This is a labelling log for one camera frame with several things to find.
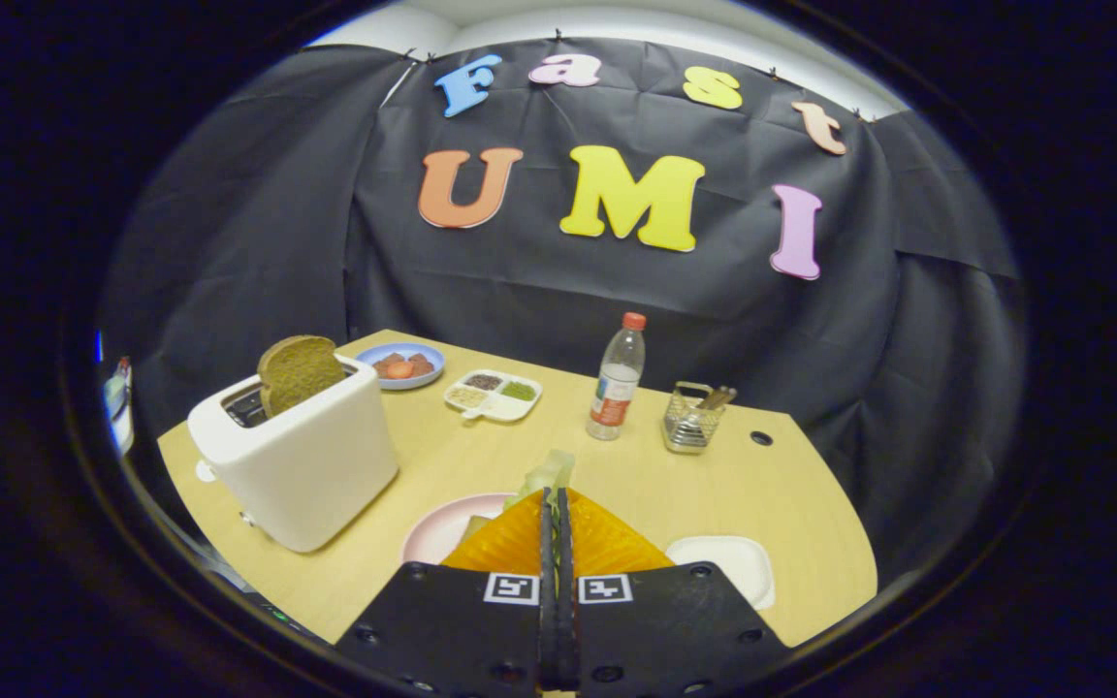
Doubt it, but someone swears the white plate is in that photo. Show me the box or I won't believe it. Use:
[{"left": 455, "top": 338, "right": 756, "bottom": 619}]
[{"left": 665, "top": 536, "right": 776, "bottom": 612}]

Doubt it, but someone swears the clear plastic bottle red cap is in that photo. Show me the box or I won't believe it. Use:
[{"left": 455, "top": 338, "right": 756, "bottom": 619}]
[{"left": 587, "top": 312, "right": 648, "bottom": 442}]

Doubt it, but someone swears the pink plate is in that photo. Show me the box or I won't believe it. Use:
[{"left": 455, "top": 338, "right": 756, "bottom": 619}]
[{"left": 400, "top": 492, "right": 518, "bottom": 566}]

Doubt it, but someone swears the green lettuce leaf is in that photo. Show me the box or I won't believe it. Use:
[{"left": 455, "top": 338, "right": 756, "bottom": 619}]
[{"left": 505, "top": 449, "right": 577, "bottom": 510}]

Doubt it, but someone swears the metal mesh holder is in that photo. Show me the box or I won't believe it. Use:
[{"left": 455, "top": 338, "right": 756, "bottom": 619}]
[{"left": 661, "top": 381, "right": 726, "bottom": 455}]

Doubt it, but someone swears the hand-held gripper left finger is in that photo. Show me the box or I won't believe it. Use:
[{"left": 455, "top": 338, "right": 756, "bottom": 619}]
[{"left": 334, "top": 488, "right": 560, "bottom": 698}]

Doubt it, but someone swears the white toaster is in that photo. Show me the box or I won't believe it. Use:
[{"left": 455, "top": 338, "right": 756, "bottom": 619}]
[{"left": 187, "top": 354, "right": 400, "bottom": 554}]

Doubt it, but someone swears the brown bread slice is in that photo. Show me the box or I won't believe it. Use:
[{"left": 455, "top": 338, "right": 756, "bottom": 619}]
[{"left": 258, "top": 335, "right": 348, "bottom": 420}]

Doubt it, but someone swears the white blue-edged object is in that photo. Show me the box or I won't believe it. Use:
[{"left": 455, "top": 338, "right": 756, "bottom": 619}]
[{"left": 101, "top": 334, "right": 135, "bottom": 457}]

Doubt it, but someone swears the white seasoning tray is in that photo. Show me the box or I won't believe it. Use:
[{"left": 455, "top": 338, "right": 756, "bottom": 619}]
[{"left": 443, "top": 369, "right": 543, "bottom": 424}]

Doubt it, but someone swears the blue plate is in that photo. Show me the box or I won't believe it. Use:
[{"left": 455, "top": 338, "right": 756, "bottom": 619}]
[{"left": 355, "top": 342, "right": 446, "bottom": 391}]

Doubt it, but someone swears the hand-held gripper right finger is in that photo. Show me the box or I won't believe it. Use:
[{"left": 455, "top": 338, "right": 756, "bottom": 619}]
[{"left": 559, "top": 488, "right": 794, "bottom": 698}]

